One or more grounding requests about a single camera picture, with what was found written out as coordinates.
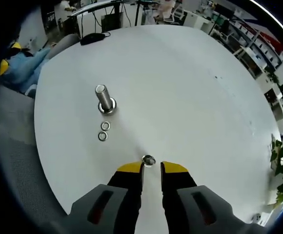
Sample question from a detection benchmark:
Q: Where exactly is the black computer mouse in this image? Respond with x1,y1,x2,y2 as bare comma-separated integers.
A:
80,33,106,46

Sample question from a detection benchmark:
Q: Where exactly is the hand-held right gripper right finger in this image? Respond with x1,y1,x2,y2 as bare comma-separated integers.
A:
160,160,265,234

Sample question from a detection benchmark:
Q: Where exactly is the person's blue shirt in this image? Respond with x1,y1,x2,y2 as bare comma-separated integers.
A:
2,47,51,96

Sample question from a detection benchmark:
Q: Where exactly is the storage shelf with white bins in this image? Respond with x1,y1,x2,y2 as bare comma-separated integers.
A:
226,12,283,74

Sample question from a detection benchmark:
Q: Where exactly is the ceiling light strip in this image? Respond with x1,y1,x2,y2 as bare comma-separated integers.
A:
250,0,283,47

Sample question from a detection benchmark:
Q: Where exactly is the thin steel threaded stud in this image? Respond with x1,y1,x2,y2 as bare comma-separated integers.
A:
142,154,156,169

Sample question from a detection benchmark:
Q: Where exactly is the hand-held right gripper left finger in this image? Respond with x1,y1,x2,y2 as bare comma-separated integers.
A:
67,160,146,234

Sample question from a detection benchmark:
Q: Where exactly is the thick steel threaded stud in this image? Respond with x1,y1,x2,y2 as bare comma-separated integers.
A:
94,84,118,115

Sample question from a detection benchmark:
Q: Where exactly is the grey mesh office chair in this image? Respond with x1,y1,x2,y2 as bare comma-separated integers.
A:
0,82,70,234

